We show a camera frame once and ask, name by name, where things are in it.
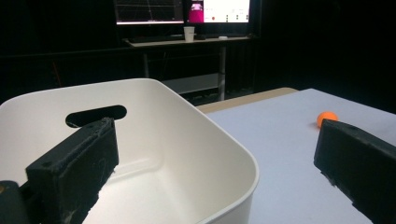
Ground white paper cup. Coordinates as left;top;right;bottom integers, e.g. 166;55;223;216
183;25;196;43

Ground white plastic bin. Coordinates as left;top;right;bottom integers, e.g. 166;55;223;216
0;77;260;224

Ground orange ball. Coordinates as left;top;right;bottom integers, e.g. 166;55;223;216
316;111;339;129

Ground bright-screen monitor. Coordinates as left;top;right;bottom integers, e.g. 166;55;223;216
185;0;252;24

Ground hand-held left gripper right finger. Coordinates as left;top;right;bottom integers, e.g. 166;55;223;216
313;119;396;224

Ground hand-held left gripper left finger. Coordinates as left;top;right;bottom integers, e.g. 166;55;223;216
25;117;120;224

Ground black keyboard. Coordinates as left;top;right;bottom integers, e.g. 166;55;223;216
129;35;185;44

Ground dark-screen monitor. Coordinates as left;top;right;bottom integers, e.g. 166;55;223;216
113;0;186;26

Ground background desk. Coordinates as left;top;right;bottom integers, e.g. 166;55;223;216
122;35;260;102

